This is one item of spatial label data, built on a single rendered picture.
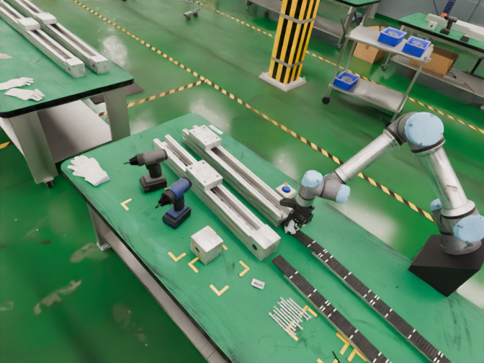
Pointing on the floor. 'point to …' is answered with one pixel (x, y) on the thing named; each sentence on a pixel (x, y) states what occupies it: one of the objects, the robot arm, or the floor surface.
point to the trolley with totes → (423, 52)
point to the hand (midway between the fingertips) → (289, 227)
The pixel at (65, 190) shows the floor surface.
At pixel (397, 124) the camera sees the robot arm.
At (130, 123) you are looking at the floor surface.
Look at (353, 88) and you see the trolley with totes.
